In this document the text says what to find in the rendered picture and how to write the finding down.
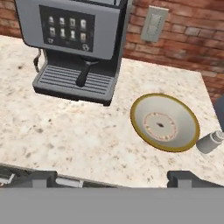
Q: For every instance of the grey coffee machine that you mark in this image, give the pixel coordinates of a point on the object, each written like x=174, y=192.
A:
x=78, y=49

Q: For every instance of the grey wall socket plate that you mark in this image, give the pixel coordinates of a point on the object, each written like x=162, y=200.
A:
x=154, y=24

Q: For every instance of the grey shaker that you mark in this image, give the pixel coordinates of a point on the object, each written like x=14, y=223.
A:
x=209, y=141

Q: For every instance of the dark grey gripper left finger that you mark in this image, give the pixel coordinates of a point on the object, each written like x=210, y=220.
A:
x=43, y=178

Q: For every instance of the white bowl with yellow rim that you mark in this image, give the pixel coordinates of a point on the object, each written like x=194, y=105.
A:
x=165, y=122

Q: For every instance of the dark blue appliance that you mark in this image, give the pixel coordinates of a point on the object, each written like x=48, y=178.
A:
x=220, y=112

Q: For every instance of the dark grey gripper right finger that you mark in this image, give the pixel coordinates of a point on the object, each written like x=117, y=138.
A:
x=183, y=178

